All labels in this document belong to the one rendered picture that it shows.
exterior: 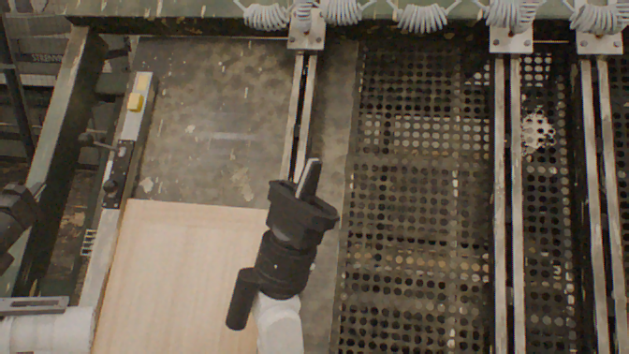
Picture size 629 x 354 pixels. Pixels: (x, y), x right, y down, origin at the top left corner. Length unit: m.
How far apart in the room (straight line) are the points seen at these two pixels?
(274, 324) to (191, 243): 0.59
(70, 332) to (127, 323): 0.56
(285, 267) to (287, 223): 0.06
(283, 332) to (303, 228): 0.18
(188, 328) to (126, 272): 0.23
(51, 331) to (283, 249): 0.34
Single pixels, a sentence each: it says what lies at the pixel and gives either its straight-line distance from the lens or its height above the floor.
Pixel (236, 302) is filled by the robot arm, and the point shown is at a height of 1.43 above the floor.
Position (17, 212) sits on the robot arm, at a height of 1.39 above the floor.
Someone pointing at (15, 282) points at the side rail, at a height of 1.15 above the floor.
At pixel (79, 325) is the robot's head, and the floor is 1.43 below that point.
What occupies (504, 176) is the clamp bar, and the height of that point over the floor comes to 1.44.
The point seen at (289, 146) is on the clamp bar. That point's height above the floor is 1.49.
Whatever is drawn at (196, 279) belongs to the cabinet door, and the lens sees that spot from 1.22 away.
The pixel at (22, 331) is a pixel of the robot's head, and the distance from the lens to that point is 0.76.
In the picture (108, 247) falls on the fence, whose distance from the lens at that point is 1.32.
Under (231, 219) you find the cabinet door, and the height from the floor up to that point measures 1.31.
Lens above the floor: 1.86
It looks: 22 degrees down
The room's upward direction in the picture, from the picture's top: straight up
